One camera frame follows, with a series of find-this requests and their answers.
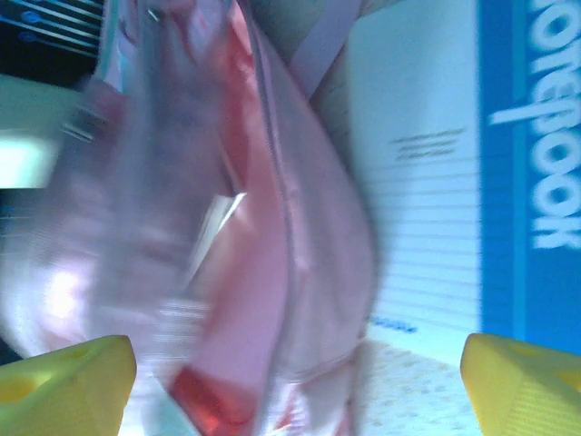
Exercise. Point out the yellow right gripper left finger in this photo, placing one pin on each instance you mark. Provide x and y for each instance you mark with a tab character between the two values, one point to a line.
59	390

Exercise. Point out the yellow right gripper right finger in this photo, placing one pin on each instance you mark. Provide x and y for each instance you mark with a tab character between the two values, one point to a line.
531	390

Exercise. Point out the blue lined notebook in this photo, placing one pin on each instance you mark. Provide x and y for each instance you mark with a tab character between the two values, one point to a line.
431	204

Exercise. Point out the pink student backpack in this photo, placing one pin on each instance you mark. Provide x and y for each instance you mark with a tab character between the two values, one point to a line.
204	227

